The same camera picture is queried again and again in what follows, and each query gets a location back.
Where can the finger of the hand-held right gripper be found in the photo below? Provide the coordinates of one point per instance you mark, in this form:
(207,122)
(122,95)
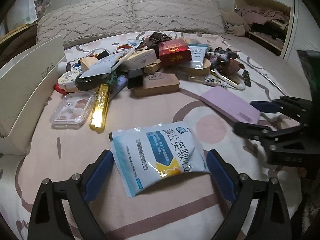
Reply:
(250,128)
(265,107)

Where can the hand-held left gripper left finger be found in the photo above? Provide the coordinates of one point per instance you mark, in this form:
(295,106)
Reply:
(98,177)

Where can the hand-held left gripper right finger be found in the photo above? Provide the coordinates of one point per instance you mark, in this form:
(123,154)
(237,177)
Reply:
(221,177)

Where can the purple box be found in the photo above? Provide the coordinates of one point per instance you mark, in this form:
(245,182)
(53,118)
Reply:
(230,105)

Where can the white blue granule sachet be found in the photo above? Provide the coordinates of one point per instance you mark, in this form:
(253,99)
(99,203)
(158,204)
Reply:
(155,155)

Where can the clear plastic case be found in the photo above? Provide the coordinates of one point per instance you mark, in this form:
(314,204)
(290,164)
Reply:
(72,110)

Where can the white cardboard box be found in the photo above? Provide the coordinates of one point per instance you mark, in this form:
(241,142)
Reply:
(30,80)

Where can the telescopic metal fork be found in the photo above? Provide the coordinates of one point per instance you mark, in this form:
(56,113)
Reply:
(275,86)

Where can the black lighter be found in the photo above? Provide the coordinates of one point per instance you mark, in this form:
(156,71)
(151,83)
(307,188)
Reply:
(247,78)

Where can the small gold foil bar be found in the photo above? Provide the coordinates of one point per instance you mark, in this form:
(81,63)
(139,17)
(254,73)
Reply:
(230,81)

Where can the printed white lighter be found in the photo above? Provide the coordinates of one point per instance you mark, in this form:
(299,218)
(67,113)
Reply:
(212,81)

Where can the multicolour crochet piece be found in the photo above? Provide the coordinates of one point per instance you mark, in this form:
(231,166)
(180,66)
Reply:
(220,55)

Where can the long gold box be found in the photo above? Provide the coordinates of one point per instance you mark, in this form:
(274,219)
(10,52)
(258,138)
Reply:
(100,107)

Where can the round wooden box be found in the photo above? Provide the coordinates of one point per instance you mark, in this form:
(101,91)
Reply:
(200,72)

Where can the grey blue cloth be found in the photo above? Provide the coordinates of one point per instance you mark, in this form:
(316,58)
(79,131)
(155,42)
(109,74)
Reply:
(233,28)

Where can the lilac tube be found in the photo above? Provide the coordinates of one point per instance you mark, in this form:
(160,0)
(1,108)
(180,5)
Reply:
(118,87)

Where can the beige plush blanket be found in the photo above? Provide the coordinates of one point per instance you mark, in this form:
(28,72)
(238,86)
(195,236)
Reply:
(235,18)

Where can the pile of pink clothes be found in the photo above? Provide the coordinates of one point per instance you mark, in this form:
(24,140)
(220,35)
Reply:
(260,13)

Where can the black glossy case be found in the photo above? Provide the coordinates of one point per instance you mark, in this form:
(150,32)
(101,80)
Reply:
(87,83)

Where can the small red packet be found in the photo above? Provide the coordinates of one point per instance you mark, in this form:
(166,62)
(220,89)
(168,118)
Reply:
(58,88)

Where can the pinkish brown rectangular case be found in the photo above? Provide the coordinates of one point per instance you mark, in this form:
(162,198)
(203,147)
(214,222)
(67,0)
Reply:
(157,87)

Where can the small black box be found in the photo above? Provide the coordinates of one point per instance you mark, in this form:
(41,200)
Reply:
(135,78)

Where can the red cardboard box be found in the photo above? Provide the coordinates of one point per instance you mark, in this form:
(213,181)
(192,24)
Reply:
(175,52)

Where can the round cream tin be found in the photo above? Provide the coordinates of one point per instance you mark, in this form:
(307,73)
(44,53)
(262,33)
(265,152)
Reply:
(70,76)

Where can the wooden blocks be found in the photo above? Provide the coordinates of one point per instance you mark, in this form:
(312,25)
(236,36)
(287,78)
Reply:
(152,66)

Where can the small white roll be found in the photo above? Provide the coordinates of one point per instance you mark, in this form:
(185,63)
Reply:
(62,67)

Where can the beige soap box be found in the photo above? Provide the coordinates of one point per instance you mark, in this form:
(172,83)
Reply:
(140,58)

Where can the dark brown hair claw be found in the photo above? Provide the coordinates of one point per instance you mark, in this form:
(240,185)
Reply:
(156,40)

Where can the beige textured pillow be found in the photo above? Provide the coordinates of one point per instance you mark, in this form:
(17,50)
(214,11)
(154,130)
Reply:
(175,12)
(82,20)

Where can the blue white wipe packet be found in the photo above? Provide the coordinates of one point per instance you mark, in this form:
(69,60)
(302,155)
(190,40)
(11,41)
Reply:
(136,43)

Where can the brown duvet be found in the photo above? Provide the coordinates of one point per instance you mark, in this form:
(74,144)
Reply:
(15,45)

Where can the wooden shelf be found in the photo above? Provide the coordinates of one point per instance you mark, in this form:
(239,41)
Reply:
(15,31)

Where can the pile of photos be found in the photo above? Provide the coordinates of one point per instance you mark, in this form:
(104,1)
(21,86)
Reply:
(43,3)

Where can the white paper shopping bag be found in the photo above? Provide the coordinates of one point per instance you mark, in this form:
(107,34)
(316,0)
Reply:
(22,5)

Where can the white wall cabinet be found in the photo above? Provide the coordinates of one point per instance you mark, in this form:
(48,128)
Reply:
(290,30)

